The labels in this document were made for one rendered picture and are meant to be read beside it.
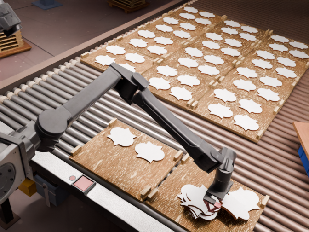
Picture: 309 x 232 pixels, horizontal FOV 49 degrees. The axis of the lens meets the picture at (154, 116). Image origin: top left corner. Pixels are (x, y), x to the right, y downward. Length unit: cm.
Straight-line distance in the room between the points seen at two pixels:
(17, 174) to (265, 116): 148
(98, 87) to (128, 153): 58
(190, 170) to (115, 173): 34
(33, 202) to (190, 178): 143
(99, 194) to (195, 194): 40
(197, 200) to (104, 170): 43
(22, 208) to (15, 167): 179
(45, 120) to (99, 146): 75
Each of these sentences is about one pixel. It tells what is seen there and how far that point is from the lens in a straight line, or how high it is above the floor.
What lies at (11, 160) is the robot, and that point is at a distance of 85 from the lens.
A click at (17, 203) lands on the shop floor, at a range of 269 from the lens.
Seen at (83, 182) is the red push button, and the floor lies 93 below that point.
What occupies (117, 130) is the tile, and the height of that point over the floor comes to 95.
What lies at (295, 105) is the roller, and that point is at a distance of 227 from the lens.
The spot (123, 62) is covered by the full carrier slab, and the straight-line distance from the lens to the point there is 230.
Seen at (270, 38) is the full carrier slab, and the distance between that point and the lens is 301.
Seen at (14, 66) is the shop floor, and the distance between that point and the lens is 419.
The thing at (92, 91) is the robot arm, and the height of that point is 146.
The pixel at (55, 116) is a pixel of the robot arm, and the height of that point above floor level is 149.
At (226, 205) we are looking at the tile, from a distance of 140.
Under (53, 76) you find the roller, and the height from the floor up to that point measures 92.
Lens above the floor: 207
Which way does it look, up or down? 38 degrees down
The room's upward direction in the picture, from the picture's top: 7 degrees clockwise
